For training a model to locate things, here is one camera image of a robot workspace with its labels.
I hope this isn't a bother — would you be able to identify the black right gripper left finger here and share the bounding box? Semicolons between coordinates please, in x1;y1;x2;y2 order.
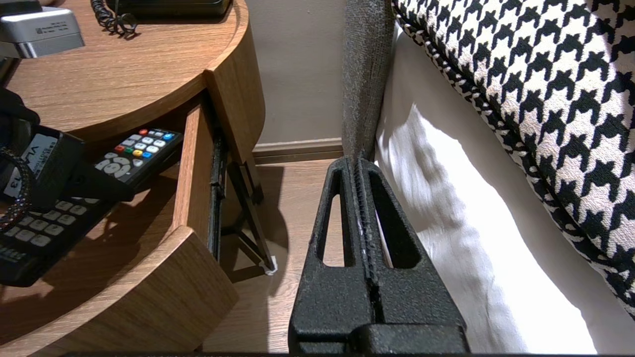
289;158;383;355

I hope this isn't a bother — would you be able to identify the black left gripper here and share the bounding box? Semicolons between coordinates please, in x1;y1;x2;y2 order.
0;88;135;234

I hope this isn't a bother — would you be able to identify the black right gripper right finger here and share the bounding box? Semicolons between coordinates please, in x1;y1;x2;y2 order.
357;159;469;329

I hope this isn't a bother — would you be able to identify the wooden curved-front drawer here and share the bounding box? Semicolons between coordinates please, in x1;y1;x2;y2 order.
0;98;240;354

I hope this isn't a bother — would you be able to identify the white bedding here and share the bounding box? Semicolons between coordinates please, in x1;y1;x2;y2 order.
375;25;635;355

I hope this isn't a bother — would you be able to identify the round wooden side table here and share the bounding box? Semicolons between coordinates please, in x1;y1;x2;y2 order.
0;0;265;165

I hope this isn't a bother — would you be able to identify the grey brown baseboard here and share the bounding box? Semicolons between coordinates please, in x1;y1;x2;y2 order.
252;139;343;165

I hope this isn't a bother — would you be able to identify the black and white desk telephone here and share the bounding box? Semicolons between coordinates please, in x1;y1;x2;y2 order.
107;0;232;19

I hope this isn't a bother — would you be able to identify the grey fabric headboard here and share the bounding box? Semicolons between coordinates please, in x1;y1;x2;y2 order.
341;0;395;162

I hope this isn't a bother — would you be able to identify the black white houndstooth pillow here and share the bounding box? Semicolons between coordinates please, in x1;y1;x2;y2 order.
390;0;635;320

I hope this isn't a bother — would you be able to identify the black metal table leg frame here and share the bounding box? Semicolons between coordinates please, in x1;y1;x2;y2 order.
221;159;277;276

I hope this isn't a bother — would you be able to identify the dark metal bar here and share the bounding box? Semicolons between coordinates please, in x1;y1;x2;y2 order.
207;126;230;262

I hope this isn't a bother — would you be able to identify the black coiled telephone cord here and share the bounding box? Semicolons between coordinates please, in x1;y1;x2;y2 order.
90;0;138;37

